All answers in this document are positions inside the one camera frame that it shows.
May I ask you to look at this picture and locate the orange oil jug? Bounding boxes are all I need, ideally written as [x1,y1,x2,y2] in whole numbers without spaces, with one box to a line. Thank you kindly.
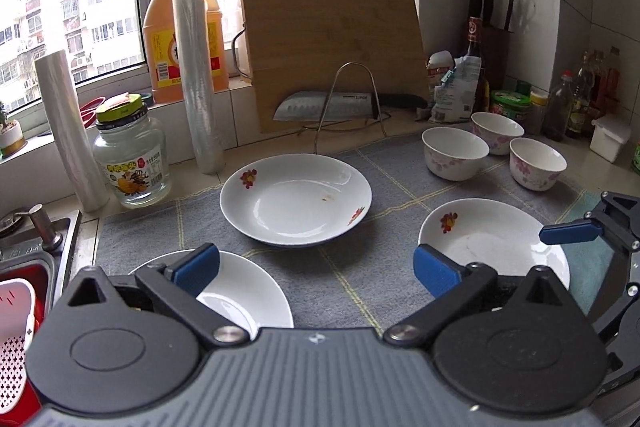
[142,0,230,104]

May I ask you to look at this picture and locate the white plastic colander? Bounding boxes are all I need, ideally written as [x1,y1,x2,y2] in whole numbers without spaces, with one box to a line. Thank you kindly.
[0,279,39,413]

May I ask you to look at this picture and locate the grey checked cloth mat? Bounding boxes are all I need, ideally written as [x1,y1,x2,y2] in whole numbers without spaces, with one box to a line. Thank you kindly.
[95,134,617,333]

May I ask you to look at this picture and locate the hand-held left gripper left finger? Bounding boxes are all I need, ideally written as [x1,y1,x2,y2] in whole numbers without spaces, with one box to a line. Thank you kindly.
[65,243,252,349]

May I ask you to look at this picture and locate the white pink-flower bowl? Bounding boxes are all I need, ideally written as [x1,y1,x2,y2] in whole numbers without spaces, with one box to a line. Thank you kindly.
[509,137,568,192]
[422,127,490,182]
[470,112,525,156]

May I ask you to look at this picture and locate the dark red knife block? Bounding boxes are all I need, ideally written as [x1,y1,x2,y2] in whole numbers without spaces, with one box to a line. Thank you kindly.
[480,27,514,90]

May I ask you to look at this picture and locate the teal cloth mat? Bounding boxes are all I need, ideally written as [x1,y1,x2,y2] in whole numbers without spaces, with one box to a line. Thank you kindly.
[565,192,617,308]

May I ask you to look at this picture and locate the glass jar with green lid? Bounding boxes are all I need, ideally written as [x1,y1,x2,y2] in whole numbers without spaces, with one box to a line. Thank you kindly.
[92,93,167,208]

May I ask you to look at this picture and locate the short plastic wrap roll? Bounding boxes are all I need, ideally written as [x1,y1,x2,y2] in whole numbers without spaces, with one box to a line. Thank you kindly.
[34,50,110,212]

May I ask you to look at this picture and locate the white green printed bag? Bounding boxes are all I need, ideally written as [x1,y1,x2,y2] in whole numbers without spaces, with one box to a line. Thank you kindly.
[430,54,486,124]

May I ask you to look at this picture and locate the dark sauce bottle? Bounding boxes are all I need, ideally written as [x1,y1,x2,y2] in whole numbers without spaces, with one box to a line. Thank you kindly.
[465,17,492,112]

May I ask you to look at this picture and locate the bamboo cutting board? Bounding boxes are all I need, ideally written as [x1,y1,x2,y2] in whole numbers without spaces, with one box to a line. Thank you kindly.
[231,0,431,136]

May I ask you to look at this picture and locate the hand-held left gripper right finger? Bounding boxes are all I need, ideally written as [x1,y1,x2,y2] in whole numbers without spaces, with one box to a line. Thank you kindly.
[382,243,573,349]

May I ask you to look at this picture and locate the tall plastic wrap roll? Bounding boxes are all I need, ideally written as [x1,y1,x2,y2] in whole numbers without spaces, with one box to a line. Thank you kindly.
[171,0,225,174]

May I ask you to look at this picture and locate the black-handled kitchen knife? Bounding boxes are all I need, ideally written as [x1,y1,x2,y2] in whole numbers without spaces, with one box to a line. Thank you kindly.
[273,90,430,122]

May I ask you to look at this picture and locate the yellow-lidded jar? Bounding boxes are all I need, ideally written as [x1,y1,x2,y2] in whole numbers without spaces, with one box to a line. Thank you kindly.
[527,91,550,135]

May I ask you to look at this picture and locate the metal wire rack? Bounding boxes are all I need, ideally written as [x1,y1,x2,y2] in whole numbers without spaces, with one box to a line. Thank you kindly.
[297,62,391,154]

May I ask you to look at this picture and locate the white plastic container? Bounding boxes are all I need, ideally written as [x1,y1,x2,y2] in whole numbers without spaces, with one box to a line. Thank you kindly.
[590,113,632,164]

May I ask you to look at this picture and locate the steel sink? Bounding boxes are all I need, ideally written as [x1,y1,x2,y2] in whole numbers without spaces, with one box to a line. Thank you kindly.
[0,207,83,308]

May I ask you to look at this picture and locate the white flower-print plate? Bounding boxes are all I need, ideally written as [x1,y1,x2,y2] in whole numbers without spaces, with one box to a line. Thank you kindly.
[220,153,373,249]
[418,198,571,294]
[129,249,294,333]

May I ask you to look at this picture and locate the green-lidded jar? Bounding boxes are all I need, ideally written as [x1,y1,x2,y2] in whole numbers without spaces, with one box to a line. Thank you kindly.
[489,89,532,120]

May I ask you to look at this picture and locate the small potted plant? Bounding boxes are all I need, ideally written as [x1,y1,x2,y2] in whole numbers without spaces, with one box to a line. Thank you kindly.
[0,102,26,158]

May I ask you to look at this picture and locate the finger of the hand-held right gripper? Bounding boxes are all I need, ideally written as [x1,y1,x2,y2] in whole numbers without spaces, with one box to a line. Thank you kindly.
[539,191,640,269]
[592,282,640,354]

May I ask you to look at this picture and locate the sink faucet knob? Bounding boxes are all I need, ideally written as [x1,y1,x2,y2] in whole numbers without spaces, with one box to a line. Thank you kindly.
[25,203,62,254]

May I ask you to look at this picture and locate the red plastic basin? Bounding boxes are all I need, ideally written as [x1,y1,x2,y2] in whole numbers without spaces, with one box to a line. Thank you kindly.
[0,259,53,413]

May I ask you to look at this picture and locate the white red printed bag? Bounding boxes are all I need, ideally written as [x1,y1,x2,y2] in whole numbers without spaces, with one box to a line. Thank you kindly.
[425,50,458,108]

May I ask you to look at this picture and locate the red bowl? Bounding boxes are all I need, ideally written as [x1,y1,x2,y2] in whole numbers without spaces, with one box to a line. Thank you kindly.
[77,97,108,128]

